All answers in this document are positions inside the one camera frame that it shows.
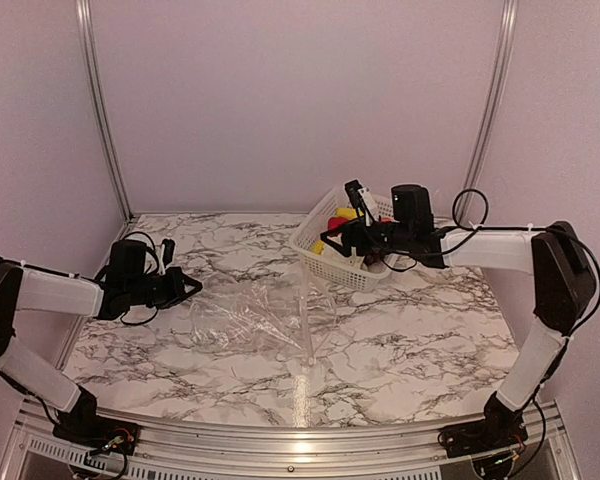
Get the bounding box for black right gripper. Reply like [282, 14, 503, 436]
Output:
[321, 214, 414, 257]

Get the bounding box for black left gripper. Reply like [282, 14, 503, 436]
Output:
[126, 266, 202, 310]

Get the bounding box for yellow fake corn cob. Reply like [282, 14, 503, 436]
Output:
[311, 240, 326, 255]

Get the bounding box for red fake pepper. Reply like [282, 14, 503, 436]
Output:
[327, 216, 348, 231]

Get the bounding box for dark red fake grapes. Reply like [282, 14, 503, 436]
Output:
[363, 252, 386, 267]

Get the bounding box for yellow fake lemon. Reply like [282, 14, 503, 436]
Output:
[335, 208, 364, 221]

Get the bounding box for clear zip top bag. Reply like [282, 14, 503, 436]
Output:
[189, 263, 337, 365]

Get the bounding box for white fake cauliflower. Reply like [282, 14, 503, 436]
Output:
[347, 250, 365, 269]

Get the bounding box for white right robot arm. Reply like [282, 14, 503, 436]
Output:
[320, 180, 600, 457]

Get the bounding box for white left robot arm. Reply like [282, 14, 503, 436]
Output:
[0, 238, 203, 457]

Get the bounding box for white perforated plastic basket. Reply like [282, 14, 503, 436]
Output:
[289, 186, 393, 293]

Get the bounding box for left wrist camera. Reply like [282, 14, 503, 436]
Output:
[159, 239, 175, 275]

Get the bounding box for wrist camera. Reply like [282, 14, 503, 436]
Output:
[159, 239, 175, 275]
[344, 180, 380, 227]

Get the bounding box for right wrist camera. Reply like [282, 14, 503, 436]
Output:
[344, 180, 380, 227]

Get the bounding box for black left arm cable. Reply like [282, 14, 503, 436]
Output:
[117, 232, 169, 326]

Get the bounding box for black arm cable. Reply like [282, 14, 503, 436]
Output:
[117, 232, 169, 326]
[359, 188, 600, 451]

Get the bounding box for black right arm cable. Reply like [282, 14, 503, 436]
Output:
[359, 188, 600, 451]

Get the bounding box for right aluminium frame post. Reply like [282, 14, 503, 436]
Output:
[452, 0, 521, 221]

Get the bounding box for aluminium frame post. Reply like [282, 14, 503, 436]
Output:
[452, 0, 521, 221]
[52, 0, 134, 376]

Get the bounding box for aluminium front rail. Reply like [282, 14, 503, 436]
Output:
[0, 399, 581, 480]

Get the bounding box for left aluminium frame post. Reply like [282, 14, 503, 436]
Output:
[52, 0, 134, 376]

